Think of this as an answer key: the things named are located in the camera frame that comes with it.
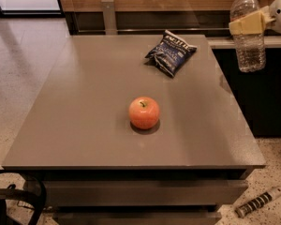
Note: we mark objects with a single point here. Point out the grey table drawer unit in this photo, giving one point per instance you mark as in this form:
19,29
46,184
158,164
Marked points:
139,198

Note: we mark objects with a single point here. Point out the black chair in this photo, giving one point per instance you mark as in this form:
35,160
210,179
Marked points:
11,193

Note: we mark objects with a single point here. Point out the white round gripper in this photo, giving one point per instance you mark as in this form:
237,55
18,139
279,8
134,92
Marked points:
257,22

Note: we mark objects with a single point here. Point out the clear plastic water bottle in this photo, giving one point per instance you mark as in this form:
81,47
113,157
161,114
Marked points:
250,49

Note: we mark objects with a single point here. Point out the left metal bracket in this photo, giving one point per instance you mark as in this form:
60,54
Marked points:
109,17

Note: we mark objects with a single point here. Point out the red apple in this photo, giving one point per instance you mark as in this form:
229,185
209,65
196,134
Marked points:
144,112

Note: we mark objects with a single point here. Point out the wooden counter panel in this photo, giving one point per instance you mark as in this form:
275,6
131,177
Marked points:
207,17

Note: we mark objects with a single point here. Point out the dark blue chip bag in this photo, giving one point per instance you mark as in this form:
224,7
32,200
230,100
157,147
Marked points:
171,53

